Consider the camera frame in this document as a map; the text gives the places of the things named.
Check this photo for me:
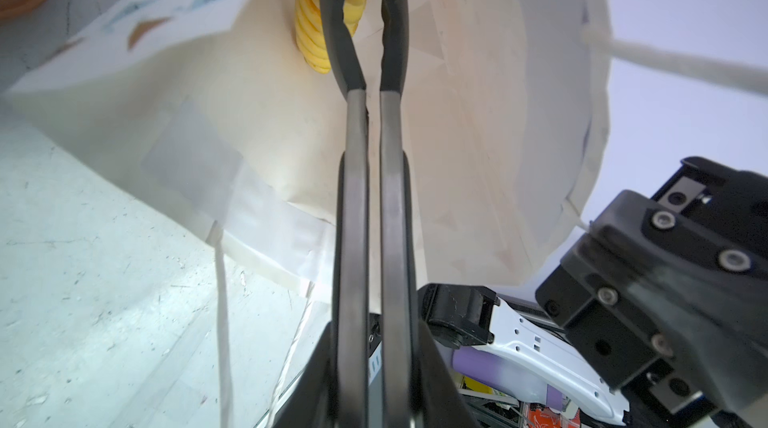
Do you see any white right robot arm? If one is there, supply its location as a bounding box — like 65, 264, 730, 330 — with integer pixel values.
420, 157, 767, 427

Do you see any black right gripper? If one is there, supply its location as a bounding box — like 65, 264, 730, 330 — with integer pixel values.
535, 157, 767, 416

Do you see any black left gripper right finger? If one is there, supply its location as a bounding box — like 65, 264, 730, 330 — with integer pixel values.
379, 0, 476, 427

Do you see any cartoon animal paper bag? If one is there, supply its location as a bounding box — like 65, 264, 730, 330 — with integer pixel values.
5, 0, 768, 428

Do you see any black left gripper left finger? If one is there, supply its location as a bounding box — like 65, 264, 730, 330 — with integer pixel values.
272, 0, 369, 427

